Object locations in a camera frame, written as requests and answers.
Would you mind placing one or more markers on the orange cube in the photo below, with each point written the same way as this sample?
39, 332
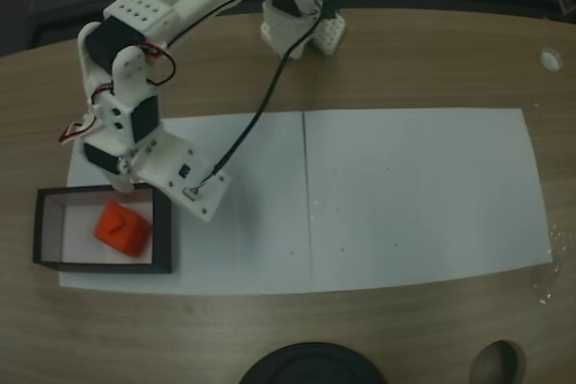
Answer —
122, 230

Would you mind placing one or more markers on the black box white inside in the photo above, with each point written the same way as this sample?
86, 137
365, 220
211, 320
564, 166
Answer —
163, 240

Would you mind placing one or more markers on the white paper sheet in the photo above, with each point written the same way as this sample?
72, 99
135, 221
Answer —
450, 204
252, 231

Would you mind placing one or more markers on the black round object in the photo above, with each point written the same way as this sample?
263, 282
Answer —
312, 363

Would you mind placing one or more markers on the white round table cap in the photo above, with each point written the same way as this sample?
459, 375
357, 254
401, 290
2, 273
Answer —
550, 59

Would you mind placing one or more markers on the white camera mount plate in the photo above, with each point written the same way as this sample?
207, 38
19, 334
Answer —
189, 177

